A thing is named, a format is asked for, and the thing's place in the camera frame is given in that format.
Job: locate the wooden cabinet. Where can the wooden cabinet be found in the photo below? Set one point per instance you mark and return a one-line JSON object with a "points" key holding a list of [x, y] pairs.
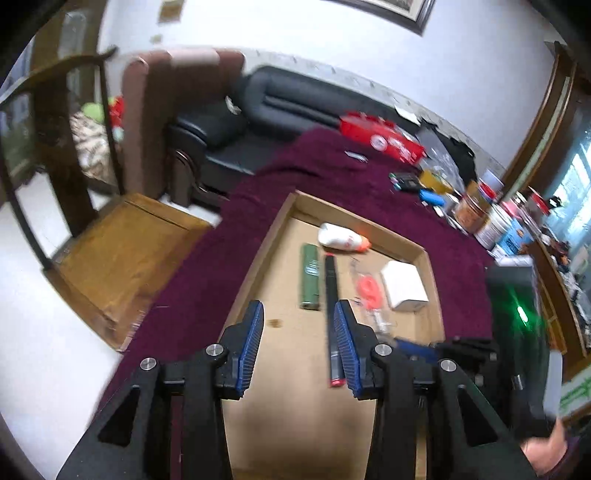
{"points": [[554, 115]]}

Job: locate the yellow brown carton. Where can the yellow brown carton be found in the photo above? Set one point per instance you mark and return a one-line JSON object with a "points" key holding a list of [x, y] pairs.
{"points": [[436, 181]]}

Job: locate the clear jar with blue label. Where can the clear jar with blue label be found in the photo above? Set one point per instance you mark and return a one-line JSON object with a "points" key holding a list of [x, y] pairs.
{"points": [[512, 240]]}

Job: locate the red-capped black marker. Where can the red-capped black marker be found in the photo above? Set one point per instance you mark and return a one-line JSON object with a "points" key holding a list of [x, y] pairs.
{"points": [[330, 295]]}

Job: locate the black leather sofa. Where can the black leather sofa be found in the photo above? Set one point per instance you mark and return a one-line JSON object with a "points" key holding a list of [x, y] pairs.
{"points": [[221, 138]]}

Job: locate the black cloth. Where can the black cloth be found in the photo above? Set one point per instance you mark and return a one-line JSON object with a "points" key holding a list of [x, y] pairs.
{"points": [[457, 152]]}

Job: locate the cardboard tray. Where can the cardboard tray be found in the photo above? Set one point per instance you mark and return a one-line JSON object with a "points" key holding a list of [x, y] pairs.
{"points": [[286, 415]]}

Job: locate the framed wall picture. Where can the framed wall picture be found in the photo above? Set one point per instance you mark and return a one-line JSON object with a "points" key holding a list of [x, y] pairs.
{"points": [[406, 11]]}

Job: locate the green lighter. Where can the green lighter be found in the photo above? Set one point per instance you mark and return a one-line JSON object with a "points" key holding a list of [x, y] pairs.
{"points": [[310, 277]]}

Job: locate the brown armchair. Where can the brown armchair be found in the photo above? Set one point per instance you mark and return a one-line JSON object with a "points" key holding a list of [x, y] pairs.
{"points": [[147, 115]]}

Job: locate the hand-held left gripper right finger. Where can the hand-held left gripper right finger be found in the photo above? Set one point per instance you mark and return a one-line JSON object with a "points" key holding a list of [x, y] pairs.
{"points": [[346, 355]]}

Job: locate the wooden stool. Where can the wooden stool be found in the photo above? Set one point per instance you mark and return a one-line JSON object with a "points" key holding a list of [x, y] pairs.
{"points": [[115, 258]]}

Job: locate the red flat box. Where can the red flat box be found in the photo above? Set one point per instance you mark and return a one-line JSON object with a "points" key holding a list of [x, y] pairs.
{"points": [[383, 136]]}

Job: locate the white green printed box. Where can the white green printed box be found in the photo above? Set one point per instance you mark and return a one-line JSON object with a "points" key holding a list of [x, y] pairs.
{"points": [[577, 392]]}

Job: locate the white cube charger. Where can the white cube charger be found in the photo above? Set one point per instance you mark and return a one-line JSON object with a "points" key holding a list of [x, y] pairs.
{"points": [[401, 284]]}

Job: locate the white plastic jar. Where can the white plastic jar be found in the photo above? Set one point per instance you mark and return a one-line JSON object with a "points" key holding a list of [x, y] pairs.
{"points": [[491, 228]]}

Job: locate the person's right hand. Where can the person's right hand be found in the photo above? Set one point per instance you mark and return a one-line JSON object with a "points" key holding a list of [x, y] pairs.
{"points": [[545, 450]]}

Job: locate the small silver tool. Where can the small silver tool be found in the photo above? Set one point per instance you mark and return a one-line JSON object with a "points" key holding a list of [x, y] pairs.
{"points": [[356, 156]]}

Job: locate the patterned cushion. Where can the patterned cushion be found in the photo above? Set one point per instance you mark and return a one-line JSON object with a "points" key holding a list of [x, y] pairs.
{"points": [[92, 147]]}

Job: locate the white glue bottle orange cap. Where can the white glue bottle orange cap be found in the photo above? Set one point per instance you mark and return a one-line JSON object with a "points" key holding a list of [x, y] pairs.
{"points": [[337, 236]]}

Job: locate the dark wooden chair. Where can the dark wooden chair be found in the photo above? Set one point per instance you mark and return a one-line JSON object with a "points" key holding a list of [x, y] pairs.
{"points": [[60, 175]]}

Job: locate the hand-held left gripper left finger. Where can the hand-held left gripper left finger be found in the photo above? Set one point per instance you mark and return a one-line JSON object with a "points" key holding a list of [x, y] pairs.
{"points": [[249, 350]]}

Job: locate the clear pack with orange item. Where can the clear pack with orange item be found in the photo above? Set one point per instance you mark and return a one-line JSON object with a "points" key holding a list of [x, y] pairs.
{"points": [[369, 288]]}

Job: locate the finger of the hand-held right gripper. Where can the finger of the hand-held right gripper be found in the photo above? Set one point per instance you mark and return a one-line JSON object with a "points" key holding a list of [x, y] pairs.
{"points": [[415, 349]]}

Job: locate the blue stapler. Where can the blue stapler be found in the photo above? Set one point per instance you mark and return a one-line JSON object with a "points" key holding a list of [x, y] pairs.
{"points": [[431, 197]]}

